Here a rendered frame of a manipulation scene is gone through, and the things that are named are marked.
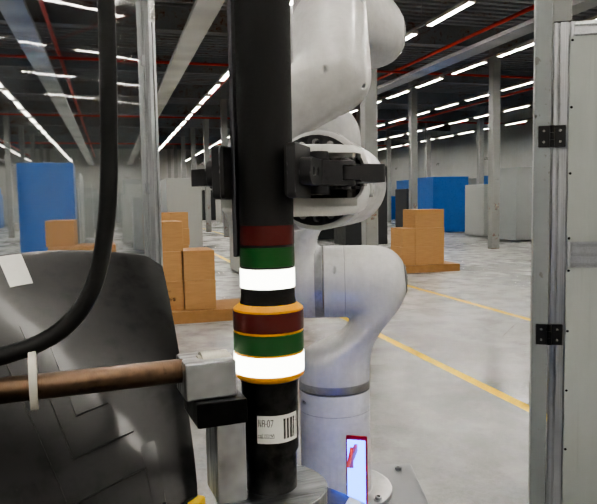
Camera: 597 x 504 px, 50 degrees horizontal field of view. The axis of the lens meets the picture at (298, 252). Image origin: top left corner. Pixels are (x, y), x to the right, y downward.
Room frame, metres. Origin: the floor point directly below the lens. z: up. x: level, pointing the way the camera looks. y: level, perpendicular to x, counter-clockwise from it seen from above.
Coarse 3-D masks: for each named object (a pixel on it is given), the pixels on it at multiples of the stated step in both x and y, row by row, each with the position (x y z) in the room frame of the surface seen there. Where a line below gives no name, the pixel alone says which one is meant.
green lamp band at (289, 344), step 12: (240, 336) 0.38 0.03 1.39; (252, 336) 0.37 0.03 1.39; (276, 336) 0.37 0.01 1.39; (288, 336) 0.37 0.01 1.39; (300, 336) 0.38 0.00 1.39; (240, 348) 0.38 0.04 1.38; (252, 348) 0.37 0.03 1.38; (264, 348) 0.37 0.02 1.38; (276, 348) 0.37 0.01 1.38; (288, 348) 0.37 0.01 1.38; (300, 348) 0.38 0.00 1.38
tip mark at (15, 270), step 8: (0, 256) 0.47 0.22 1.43; (8, 256) 0.48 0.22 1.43; (16, 256) 0.48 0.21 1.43; (0, 264) 0.47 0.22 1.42; (8, 264) 0.47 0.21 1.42; (16, 264) 0.47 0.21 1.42; (24, 264) 0.48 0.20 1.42; (8, 272) 0.46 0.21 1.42; (16, 272) 0.47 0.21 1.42; (24, 272) 0.47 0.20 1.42; (8, 280) 0.46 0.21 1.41; (16, 280) 0.46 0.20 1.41; (24, 280) 0.46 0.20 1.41
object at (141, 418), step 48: (0, 288) 0.45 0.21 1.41; (48, 288) 0.47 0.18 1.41; (144, 288) 0.50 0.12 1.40; (0, 336) 0.42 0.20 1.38; (96, 336) 0.44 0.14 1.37; (144, 336) 0.46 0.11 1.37; (0, 432) 0.38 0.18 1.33; (48, 432) 0.38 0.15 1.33; (96, 432) 0.39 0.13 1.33; (144, 432) 0.40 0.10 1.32; (0, 480) 0.36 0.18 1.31; (48, 480) 0.37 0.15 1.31; (96, 480) 0.37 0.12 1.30; (144, 480) 0.37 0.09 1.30; (192, 480) 0.38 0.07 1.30
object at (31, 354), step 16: (112, 0) 0.36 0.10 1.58; (112, 16) 0.36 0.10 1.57; (112, 32) 0.36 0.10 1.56; (112, 48) 0.36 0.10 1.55; (112, 64) 0.36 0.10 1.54; (112, 80) 0.36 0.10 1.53; (112, 96) 0.36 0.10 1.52; (112, 112) 0.36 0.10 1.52; (112, 128) 0.36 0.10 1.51; (112, 144) 0.36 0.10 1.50; (112, 160) 0.36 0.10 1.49; (112, 176) 0.36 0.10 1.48; (112, 192) 0.36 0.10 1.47; (112, 208) 0.36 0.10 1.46; (112, 224) 0.36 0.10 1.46; (96, 240) 0.35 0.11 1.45; (112, 240) 0.36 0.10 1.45; (96, 256) 0.35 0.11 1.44; (96, 272) 0.35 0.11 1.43; (96, 288) 0.35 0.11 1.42; (80, 304) 0.35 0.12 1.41; (64, 320) 0.35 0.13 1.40; (80, 320) 0.35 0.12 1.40; (48, 336) 0.34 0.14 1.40; (64, 336) 0.35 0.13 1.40; (0, 352) 0.33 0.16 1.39; (16, 352) 0.34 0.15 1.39; (32, 352) 0.34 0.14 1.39; (32, 368) 0.33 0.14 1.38; (32, 384) 0.33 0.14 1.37; (32, 400) 0.33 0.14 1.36
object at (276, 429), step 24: (264, 384) 0.37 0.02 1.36; (288, 384) 0.38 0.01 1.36; (264, 408) 0.37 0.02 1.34; (288, 408) 0.38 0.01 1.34; (264, 432) 0.37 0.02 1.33; (288, 432) 0.38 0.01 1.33; (264, 456) 0.37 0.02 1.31; (288, 456) 0.38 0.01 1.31; (264, 480) 0.38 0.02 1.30; (288, 480) 0.38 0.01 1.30
